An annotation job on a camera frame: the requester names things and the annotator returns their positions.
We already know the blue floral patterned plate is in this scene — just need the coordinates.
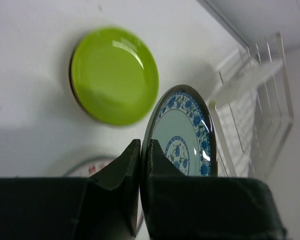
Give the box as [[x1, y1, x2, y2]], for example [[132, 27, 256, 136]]
[[139, 84, 218, 221]]

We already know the metal wire dish rack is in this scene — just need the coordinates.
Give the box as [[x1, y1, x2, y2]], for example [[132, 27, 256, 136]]
[[208, 32, 294, 181]]

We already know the lime green plate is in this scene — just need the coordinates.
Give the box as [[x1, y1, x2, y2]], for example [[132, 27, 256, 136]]
[[72, 25, 159, 126]]

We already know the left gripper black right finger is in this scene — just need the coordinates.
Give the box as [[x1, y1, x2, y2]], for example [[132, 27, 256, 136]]
[[146, 140, 288, 240]]

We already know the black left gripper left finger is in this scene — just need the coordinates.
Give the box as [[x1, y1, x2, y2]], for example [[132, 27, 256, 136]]
[[0, 139, 141, 240]]

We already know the white plate orange sunburst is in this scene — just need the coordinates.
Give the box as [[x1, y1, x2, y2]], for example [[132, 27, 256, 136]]
[[64, 156, 144, 233]]

